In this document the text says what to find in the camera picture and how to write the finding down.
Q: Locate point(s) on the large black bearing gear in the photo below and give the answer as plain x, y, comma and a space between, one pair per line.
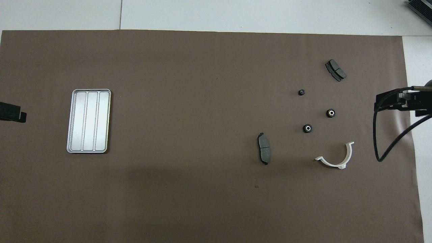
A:
307, 128
331, 113

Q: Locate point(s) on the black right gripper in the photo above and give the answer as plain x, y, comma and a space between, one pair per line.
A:
420, 101

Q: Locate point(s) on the long dark brake pad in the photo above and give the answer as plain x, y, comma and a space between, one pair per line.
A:
264, 148

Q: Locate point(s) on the brown table mat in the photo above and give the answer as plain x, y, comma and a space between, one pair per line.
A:
202, 185

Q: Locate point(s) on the white curved plastic bracket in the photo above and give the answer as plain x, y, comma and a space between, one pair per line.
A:
332, 164

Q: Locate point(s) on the silver metal tray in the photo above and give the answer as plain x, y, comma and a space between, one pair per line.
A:
88, 121

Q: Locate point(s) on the short dark brake pad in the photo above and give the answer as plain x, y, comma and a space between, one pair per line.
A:
335, 70

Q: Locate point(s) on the grey ribbed device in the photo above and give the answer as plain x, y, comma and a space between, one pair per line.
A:
422, 8

